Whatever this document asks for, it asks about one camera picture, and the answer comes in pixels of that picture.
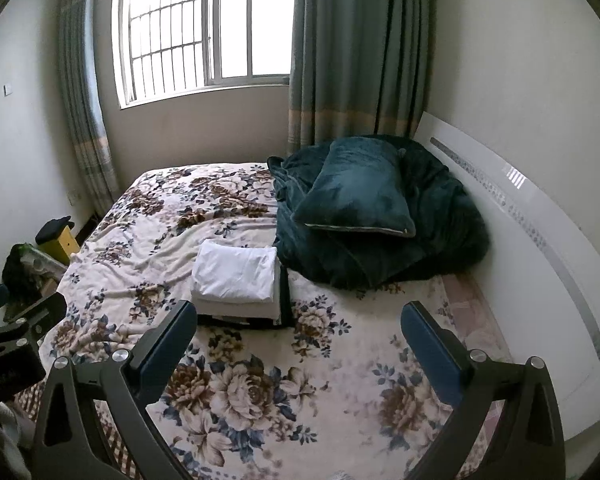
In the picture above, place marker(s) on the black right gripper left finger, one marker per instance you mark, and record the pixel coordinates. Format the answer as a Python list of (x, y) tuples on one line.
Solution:
[(69, 442)]

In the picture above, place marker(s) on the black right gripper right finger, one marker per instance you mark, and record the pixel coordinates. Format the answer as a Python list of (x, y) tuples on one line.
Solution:
[(527, 443)]

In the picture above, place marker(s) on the white t-shirt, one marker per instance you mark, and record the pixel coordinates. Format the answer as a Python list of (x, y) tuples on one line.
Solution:
[(234, 275)]

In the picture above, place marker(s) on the yellow box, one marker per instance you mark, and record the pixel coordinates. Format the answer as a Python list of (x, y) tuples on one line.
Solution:
[(62, 247)]

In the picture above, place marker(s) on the black cap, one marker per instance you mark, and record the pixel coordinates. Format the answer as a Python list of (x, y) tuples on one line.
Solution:
[(53, 229)]

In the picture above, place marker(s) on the pink mattress sheet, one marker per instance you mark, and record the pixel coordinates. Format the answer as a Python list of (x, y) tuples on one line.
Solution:
[(476, 328)]

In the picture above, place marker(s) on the white headboard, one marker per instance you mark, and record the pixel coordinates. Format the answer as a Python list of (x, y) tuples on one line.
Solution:
[(541, 275)]

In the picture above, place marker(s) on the floral bedspread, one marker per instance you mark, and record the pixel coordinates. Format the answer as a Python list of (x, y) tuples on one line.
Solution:
[(337, 392)]

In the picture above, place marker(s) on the dark green blanket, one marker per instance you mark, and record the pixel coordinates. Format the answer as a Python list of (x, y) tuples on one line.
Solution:
[(451, 235)]

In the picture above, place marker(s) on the folded white fleece garment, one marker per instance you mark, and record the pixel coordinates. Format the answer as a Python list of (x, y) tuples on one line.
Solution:
[(235, 289)]

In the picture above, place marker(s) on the folded black garment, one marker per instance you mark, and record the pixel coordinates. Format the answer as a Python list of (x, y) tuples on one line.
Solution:
[(260, 322)]

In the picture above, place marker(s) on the dark green pillow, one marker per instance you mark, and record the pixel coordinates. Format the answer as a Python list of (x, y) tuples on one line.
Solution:
[(359, 189)]

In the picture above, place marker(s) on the left green curtain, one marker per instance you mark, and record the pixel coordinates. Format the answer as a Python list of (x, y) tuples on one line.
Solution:
[(79, 90)]

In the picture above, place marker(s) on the green curtain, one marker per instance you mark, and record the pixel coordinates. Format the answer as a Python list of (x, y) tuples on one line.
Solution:
[(79, 90), (358, 67)]

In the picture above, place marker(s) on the barred window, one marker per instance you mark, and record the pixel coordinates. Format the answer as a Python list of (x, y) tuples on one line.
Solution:
[(167, 48)]

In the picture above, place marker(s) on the right green curtain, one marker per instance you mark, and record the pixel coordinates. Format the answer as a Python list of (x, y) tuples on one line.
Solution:
[(358, 67)]

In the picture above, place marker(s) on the wall switch plate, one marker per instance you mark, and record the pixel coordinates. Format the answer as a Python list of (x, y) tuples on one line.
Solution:
[(7, 90)]

